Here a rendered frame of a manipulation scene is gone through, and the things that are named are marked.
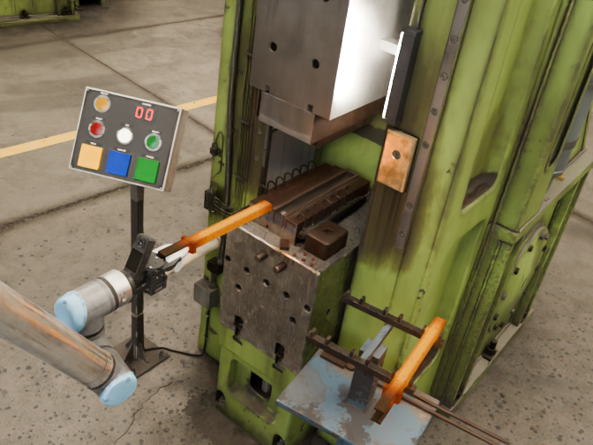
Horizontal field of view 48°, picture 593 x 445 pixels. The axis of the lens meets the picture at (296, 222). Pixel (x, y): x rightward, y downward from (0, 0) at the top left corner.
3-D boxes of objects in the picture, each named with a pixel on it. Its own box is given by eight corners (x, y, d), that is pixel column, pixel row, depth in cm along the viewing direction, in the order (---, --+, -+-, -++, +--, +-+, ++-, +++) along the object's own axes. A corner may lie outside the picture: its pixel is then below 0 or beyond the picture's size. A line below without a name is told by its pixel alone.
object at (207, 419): (258, 504, 235) (258, 502, 235) (148, 411, 262) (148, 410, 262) (324, 439, 263) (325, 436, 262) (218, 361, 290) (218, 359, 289)
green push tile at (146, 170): (154, 184, 218) (159, 161, 218) (132, 179, 219) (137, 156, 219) (156, 184, 220) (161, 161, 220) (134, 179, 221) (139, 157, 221)
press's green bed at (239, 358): (281, 463, 251) (298, 376, 225) (211, 408, 268) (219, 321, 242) (363, 385, 289) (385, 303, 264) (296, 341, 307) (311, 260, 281)
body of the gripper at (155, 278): (149, 273, 178) (113, 292, 169) (149, 246, 173) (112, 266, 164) (168, 286, 174) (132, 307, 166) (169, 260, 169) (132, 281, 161)
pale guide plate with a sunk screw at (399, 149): (401, 192, 193) (415, 140, 184) (375, 180, 197) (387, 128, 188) (405, 191, 194) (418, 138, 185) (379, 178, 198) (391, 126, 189)
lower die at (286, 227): (294, 245, 211) (297, 222, 207) (247, 217, 221) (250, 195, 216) (366, 199, 241) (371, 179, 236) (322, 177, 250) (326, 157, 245)
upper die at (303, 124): (310, 145, 192) (314, 114, 187) (258, 119, 201) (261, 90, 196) (386, 109, 221) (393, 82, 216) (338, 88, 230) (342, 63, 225)
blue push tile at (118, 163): (125, 177, 219) (130, 154, 219) (104, 172, 220) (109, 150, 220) (127, 177, 221) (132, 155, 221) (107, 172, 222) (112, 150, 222)
